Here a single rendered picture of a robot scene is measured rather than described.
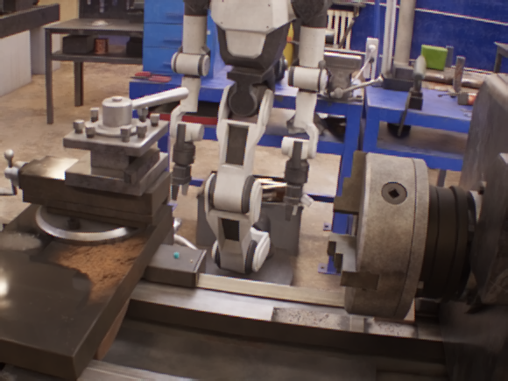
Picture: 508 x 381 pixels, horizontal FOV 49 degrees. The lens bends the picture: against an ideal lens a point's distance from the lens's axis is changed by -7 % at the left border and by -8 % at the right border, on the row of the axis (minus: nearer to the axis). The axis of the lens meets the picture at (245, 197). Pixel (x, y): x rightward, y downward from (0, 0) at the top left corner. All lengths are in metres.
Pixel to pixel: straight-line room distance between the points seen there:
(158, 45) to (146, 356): 1.96
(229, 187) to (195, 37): 0.57
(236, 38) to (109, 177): 1.06
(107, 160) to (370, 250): 0.58
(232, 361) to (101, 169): 0.46
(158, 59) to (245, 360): 1.98
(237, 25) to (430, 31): 6.08
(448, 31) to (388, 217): 7.29
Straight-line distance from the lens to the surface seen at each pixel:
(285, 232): 3.02
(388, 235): 0.81
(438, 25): 8.02
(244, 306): 1.18
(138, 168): 1.12
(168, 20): 2.89
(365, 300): 0.85
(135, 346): 1.25
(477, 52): 8.17
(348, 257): 0.84
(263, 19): 2.05
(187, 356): 1.22
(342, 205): 0.91
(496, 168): 0.74
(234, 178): 2.15
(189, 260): 1.24
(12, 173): 1.33
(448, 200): 0.89
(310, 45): 2.09
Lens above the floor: 1.50
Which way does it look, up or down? 24 degrees down
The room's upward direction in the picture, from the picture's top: 4 degrees clockwise
